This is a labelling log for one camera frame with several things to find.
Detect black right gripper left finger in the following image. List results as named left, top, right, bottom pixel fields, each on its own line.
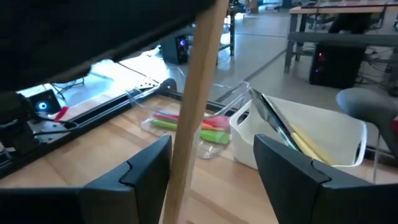
left=79, top=134, right=173, bottom=224

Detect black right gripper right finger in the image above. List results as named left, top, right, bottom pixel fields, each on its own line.
left=252, top=134, right=379, bottom=224

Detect cream handled butter knife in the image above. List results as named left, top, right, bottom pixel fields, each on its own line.
left=290, top=132, right=324, bottom=163

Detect teal silicone spatula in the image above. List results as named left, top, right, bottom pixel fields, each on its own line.
left=157, top=110, right=181, bottom=118

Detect orange spatula clear handle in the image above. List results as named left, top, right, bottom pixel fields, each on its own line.
left=200, top=122, right=224, bottom=132

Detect red silicone spatula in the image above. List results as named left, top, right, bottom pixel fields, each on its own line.
left=152, top=112, right=231, bottom=130

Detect white plastic bin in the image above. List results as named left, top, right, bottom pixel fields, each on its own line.
left=229, top=95, right=368, bottom=171

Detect clear plastic bin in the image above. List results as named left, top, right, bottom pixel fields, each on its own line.
left=363, top=130, right=398, bottom=185
left=126, top=67, right=251, bottom=161

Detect red strip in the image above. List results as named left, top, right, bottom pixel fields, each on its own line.
left=54, top=106, right=70, bottom=122

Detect computer tower purple lights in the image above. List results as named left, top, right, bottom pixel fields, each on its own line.
left=308, top=42, right=368, bottom=90

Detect wooden workbench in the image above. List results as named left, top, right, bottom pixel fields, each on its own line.
left=283, top=0, right=398, bottom=75

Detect black box blue ring light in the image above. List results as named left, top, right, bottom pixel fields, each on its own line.
left=28, top=89, right=62, bottom=116

